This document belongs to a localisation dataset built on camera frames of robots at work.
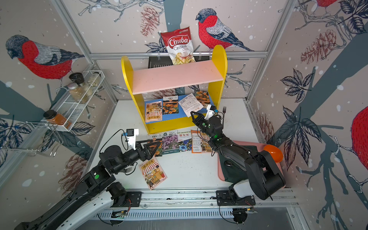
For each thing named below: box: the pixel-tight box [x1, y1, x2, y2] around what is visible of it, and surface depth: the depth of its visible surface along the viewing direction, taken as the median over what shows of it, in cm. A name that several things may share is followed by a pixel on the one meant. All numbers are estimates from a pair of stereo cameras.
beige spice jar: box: [67, 82, 89, 104], surface depth 74 cm
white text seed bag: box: [177, 92, 204, 118], surface depth 87 cm
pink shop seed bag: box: [138, 156, 168, 191], surface depth 84 cm
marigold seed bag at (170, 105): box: [162, 95, 179, 115], surface depth 100 cm
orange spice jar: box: [43, 109, 69, 126], surface depth 62 cm
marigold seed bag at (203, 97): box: [195, 90, 211, 108], surface depth 105 cm
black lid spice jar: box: [69, 71, 94, 97], surface depth 76 cm
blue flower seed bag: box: [177, 131, 193, 152], surface depth 97 cm
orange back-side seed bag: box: [190, 129, 203, 154], surface depth 96 cm
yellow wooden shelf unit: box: [121, 45, 228, 134], surface depth 87 cm
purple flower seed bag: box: [161, 129, 180, 155], surface depth 97 cm
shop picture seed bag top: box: [200, 131, 213, 153], surface depth 92 cm
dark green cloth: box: [218, 152, 249, 184], surface depth 85 cm
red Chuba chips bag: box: [160, 26, 196, 65], surface depth 85 cm
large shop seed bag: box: [145, 100, 163, 123], surface depth 97 cm
